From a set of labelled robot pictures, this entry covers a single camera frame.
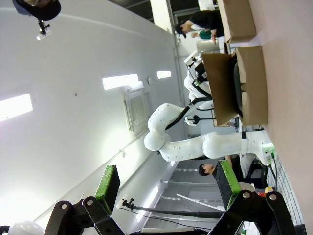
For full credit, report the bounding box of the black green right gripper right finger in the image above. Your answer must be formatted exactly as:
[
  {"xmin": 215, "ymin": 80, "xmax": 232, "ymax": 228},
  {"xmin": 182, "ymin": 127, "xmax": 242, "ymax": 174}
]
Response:
[{"xmin": 209, "ymin": 160, "xmax": 298, "ymax": 235}]

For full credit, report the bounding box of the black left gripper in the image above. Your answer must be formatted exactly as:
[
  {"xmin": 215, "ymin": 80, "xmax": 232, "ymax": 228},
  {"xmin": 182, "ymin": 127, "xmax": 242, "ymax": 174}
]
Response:
[{"xmin": 194, "ymin": 62, "xmax": 209, "ymax": 85}]

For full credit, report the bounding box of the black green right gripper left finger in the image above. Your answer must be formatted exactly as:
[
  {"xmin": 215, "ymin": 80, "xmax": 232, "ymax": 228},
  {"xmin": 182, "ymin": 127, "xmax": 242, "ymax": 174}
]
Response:
[{"xmin": 44, "ymin": 164, "xmax": 128, "ymax": 235}]

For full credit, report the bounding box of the open cardboard box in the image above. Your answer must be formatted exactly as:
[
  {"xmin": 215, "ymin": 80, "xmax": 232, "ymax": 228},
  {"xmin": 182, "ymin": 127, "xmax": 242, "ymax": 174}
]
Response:
[{"xmin": 202, "ymin": 45, "xmax": 269, "ymax": 128}]

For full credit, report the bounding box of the closed cardboard box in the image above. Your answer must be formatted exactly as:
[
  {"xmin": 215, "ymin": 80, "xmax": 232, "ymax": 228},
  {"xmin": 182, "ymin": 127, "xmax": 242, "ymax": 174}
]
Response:
[{"xmin": 217, "ymin": 0, "xmax": 257, "ymax": 44}]

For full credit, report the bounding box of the person with black hair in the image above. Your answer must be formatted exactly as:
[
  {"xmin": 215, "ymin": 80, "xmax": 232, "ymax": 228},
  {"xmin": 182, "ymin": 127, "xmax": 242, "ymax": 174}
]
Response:
[{"xmin": 198, "ymin": 155, "xmax": 256, "ymax": 183}]

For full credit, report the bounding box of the black office chair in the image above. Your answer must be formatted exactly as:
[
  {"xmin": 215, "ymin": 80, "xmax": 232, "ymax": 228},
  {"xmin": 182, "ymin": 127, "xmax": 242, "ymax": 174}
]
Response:
[{"xmin": 244, "ymin": 161, "xmax": 269, "ymax": 189}]

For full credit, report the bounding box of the rectangular ceiling light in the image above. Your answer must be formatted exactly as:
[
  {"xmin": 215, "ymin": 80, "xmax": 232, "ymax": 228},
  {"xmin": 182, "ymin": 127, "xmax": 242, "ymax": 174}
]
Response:
[
  {"xmin": 156, "ymin": 70, "xmax": 172, "ymax": 80},
  {"xmin": 102, "ymin": 73, "xmax": 140, "ymax": 90},
  {"xmin": 0, "ymin": 94, "xmax": 33, "ymax": 122}
]

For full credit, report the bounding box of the person with black cap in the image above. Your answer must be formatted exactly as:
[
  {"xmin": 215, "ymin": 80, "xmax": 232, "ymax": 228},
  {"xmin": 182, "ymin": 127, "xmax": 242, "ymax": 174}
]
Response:
[{"xmin": 174, "ymin": 10, "xmax": 225, "ymax": 40}]

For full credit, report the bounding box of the white slatted panel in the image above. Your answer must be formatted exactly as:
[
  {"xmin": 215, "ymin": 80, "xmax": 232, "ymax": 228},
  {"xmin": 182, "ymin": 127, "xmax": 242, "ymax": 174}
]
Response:
[{"xmin": 267, "ymin": 165, "xmax": 308, "ymax": 227}]

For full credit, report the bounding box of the ceiling air conditioner unit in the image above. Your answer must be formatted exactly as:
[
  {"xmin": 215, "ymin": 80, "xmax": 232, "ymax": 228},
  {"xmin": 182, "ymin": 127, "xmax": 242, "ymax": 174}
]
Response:
[{"xmin": 120, "ymin": 82, "xmax": 154, "ymax": 136}]

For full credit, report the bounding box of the black cable at arm base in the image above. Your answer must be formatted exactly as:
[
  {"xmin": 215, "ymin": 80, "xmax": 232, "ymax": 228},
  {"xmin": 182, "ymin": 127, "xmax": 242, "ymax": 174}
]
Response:
[{"xmin": 267, "ymin": 151, "xmax": 279, "ymax": 190}]

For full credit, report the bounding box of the black pole with camera mount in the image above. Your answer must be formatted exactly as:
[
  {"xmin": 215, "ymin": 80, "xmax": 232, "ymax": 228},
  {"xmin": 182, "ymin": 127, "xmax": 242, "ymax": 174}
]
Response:
[{"xmin": 116, "ymin": 194, "xmax": 227, "ymax": 219}]

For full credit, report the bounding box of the black camera on mount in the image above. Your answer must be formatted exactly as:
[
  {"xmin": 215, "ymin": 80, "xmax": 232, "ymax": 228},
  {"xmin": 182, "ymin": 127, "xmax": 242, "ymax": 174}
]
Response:
[{"xmin": 11, "ymin": 0, "xmax": 62, "ymax": 41}]

